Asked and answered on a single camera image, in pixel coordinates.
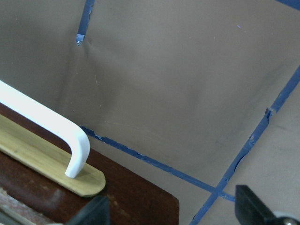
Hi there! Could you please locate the wooden drawer with white handle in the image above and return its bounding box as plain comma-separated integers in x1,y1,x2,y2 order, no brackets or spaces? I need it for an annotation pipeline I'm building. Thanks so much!
0,80,180,225

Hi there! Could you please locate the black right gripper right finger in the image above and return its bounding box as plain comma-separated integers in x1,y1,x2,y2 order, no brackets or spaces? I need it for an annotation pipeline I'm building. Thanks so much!
234,185,276,225

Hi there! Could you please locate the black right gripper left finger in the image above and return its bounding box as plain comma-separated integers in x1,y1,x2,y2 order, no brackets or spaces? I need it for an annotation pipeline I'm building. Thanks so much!
65,196,110,225

